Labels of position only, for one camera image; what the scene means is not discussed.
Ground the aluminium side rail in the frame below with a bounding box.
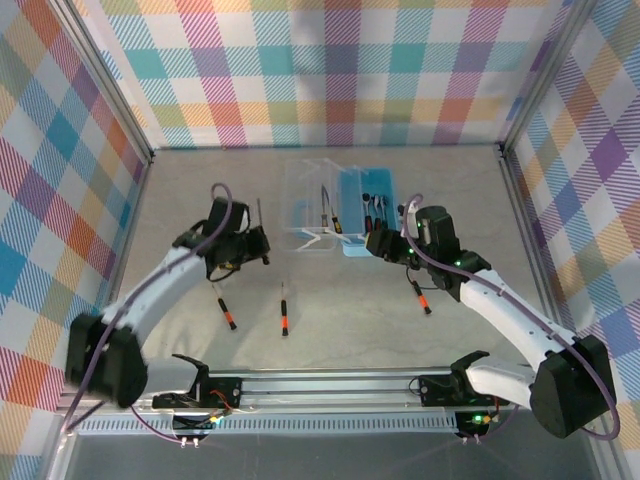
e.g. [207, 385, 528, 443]
[87, 148, 156, 376]
[498, 143, 574, 374]

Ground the aluminium corner post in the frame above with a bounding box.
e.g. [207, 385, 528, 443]
[49, 0, 154, 164]
[499, 0, 594, 151]

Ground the grey slotted cable duct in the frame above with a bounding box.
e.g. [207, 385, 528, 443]
[77, 415, 464, 437]

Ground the long aluminium base rail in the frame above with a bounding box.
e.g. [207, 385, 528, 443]
[59, 368, 604, 416]

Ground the orange black precision screwdriver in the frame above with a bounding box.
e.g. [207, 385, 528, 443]
[212, 284, 238, 331]
[279, 280, 290, 339]
[409, 278, 431, 316]

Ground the light blue plastic toolbox base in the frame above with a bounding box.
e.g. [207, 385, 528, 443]
[335, 166, 404, 259]

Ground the transparent toolbox lid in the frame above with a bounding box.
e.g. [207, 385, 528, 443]
[282, 158, 346, 256]

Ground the grey metal base plate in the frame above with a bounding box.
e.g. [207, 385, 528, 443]
[44, 432, 616, 480]

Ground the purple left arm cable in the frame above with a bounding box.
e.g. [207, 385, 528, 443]
[62, 182, 236, 446]

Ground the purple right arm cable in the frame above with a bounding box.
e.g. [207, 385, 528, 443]
[402, 193, 621, 444]

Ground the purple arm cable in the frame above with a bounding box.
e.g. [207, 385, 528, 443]
[62, 182, 236, 446]
[402, 193, 621, 444]

